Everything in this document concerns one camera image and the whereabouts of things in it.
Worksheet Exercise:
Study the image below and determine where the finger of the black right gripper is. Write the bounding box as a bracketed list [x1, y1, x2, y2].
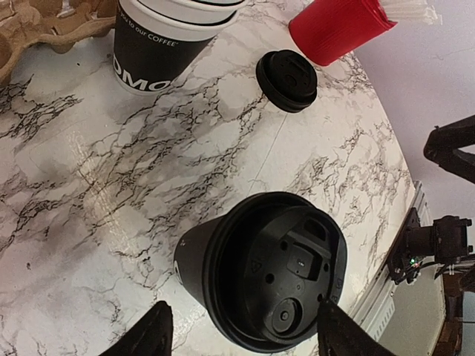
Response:
[423, 115, 475, 180]

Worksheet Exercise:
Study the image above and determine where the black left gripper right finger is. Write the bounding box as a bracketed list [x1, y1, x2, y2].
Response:
[317, 300, 388, 356]

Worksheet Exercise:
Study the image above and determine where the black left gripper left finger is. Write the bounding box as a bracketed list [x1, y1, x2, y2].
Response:
[100, 300, 173, 356]

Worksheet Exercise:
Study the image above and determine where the single black paper cup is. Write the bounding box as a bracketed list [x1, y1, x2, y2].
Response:
[174, 216, 226, 308]

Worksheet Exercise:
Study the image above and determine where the black plastic cup lid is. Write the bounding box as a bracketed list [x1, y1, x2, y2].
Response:
[202, 191, 347, 353]

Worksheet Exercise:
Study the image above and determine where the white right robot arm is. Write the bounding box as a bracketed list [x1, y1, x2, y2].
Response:
[386, 116, 474, 285]

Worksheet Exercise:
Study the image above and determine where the red ribbed metal bucket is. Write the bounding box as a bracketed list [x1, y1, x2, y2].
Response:
[289, 0, 396, 66]

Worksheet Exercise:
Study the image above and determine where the stack of black cup lids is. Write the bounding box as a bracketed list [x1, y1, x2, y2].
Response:
[255, 50, 318, 113]

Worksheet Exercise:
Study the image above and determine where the stack of black paper cups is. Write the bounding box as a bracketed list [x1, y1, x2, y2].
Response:
[113, 1, 248, 95]

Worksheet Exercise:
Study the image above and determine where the cardboard cup carrier tray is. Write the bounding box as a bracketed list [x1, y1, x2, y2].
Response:
[1, 1, 118, 87]

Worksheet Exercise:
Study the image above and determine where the aluminium front rail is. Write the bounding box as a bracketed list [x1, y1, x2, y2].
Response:
[340, 181, 445, 355]

